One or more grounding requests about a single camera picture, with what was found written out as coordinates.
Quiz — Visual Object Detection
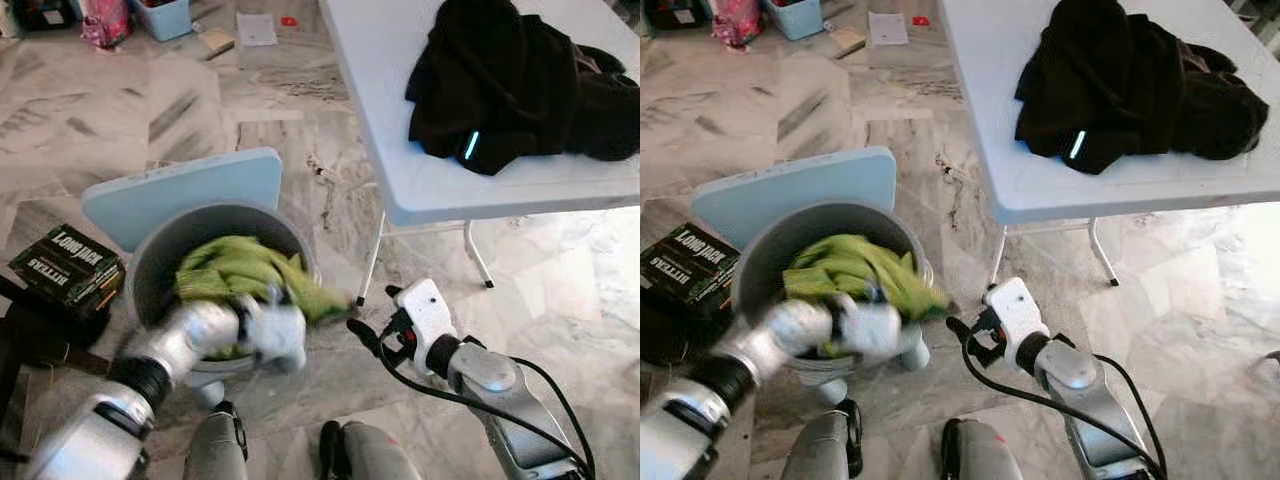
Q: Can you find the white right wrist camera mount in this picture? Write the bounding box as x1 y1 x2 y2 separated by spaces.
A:
985 277 1051 366
397 278 456 366

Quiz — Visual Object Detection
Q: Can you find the robot left leg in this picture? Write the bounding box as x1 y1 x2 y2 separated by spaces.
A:
780 400 861 480
185 400 249 480

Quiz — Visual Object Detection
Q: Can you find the black bag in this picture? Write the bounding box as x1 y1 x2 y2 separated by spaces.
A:
10 0 76 29
650 0 711 29

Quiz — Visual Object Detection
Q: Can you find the grey plastic bucket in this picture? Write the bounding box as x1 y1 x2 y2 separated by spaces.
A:
125 200 321 386
732 200 936 386

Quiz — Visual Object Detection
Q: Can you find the black garment with brown lining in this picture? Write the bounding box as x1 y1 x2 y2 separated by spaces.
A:
1175 45 1271 161
570 45 640 161

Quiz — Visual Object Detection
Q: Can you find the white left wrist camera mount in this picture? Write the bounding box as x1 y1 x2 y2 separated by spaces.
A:
240 300 306 371
840 298 916 366

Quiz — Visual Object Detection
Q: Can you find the lime green garment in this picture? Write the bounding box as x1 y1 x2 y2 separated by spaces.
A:
783 233 951 326
175 235 351 326

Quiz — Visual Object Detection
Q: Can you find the black garment with reflective stripe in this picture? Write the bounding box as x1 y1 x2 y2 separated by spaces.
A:
1015 0 1186 176
405 0 581 176

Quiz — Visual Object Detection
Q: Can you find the light blue storage bin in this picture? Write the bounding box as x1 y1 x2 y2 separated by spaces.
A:
130 0 193 41
765 0 826 41

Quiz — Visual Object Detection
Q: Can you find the robot right leg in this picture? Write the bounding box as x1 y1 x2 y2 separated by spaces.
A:
940 418 1031 480
318 420 421 480

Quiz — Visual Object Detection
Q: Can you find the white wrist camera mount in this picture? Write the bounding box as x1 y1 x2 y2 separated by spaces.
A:
240 300 306 371
985 277 1051 366
840 298 916 366
397 278 456 366

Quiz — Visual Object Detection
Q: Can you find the black printed cardboard box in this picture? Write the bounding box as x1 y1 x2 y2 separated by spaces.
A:
8 224 126 319
640 222 741 311

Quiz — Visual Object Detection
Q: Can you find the pink bag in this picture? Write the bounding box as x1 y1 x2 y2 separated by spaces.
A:
712 0 766 49
80 0 131 49

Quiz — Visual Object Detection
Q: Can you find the white folding table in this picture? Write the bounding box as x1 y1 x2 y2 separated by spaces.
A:
318 0 640 306
937 0 1280 291

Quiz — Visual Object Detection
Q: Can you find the white paper sheet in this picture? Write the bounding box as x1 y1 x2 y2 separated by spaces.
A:
867 12 909 46
235 12 279 46

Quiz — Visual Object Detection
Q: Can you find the robot leg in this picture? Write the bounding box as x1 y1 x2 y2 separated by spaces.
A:
185 400 249 480
940 418 1031 480
318 420 421 480
780 400 861 480

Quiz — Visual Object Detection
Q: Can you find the light blue plastic stool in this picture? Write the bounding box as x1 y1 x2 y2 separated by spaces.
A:
82 148 284 406
690 148 931 406

